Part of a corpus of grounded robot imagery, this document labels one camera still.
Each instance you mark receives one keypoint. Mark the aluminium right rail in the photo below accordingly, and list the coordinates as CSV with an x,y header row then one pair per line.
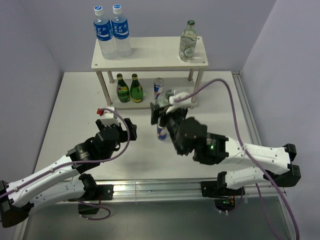
x,y
246,109

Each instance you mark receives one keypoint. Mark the clear glass bottle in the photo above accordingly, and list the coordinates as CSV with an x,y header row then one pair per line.
x,y
163,100
188,41

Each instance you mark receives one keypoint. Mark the blue-label water bottle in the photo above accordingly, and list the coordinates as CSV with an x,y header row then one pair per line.
x,y
104,33
120,27

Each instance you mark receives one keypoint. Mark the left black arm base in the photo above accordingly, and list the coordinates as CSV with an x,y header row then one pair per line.
x,y
101,192

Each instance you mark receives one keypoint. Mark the white two-tier shelf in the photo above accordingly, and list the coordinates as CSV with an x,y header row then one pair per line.
x,y
152,57

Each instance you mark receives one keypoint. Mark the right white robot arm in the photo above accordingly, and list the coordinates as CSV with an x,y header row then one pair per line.
x,y
261,164

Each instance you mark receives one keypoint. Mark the green glass bottle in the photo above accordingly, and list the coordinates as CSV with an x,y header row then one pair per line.
x,y
122,89
136,90

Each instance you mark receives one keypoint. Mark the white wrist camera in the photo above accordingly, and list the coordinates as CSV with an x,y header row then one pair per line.
x,y
178,100
107,118

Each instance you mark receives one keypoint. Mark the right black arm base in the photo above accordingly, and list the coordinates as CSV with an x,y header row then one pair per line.
x,y
209,189

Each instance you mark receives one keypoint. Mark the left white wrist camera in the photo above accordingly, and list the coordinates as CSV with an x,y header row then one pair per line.
x,y
107,118

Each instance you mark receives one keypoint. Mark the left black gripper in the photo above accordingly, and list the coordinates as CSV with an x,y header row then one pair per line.
x,y
132,128

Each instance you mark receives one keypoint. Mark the right blue-label water bottle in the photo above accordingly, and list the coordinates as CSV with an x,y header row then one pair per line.
x,y
120,27

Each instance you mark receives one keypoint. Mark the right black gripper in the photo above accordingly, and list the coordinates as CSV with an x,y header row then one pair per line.
x,y
155,112

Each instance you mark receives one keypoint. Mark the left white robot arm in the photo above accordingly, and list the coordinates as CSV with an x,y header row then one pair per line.
x,y
65,179

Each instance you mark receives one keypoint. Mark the left blue-label water bottle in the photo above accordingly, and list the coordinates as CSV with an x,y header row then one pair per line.
x,y
104,33

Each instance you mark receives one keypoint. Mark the red silver can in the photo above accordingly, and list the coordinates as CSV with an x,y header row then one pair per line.
x,y
161,132

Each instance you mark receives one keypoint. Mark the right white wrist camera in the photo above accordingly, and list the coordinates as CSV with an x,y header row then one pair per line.
x,y
178,100

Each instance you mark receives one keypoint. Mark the aluminium rail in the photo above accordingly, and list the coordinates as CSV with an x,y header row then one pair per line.
x,y
246,109
154,190

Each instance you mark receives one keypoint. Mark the blue silver can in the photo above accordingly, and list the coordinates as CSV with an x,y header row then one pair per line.
x,y
158,87

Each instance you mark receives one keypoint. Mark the black box under rail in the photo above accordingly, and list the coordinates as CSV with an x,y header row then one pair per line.
x,y
84,209

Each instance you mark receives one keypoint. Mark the aluminium front rail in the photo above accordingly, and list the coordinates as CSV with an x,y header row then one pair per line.
x,y
154,190

